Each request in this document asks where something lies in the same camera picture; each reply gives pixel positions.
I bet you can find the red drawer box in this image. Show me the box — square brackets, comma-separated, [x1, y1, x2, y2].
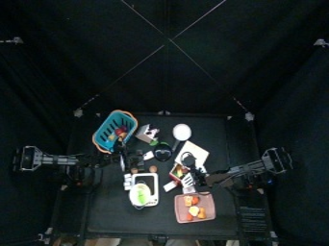
[167, 162, 192, 184]

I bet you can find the white striped toy grater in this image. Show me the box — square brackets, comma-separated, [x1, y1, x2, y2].
[181, 172, 197, 189]

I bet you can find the black toy frying pan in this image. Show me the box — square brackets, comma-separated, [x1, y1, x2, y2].
[153, 142, 174, 162]

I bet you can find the white cutting board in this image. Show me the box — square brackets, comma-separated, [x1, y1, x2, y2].
[174, 139, 212, 174]

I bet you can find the cow print milk carton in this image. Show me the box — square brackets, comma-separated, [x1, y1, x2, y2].
[135, 123, 161, 144]

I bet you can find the white toy scale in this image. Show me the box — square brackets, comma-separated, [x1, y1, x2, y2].
[129, 172, 161, 209]

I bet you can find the pink tray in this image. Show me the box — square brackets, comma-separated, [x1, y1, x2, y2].
[174, 191, 217, 224]

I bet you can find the blue basket with orange rim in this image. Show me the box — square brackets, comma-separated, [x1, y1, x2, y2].
[91, 110, 141, 155]

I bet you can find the light green plate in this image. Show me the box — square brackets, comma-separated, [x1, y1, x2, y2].
[129, 183, 153, 207]

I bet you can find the white ladle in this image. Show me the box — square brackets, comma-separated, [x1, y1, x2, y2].
[171, 123, 193, 152]

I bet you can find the white label sticker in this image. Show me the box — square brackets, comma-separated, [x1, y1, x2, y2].
[240, 205, 268, 234]

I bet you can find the metal table clamp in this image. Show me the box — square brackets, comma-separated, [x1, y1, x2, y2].
[36, 226, 55, 246]

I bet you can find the thin diagonal cord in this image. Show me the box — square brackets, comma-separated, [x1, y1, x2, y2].
[77, 0, 228, 111]
[119, 0, 254, 113]

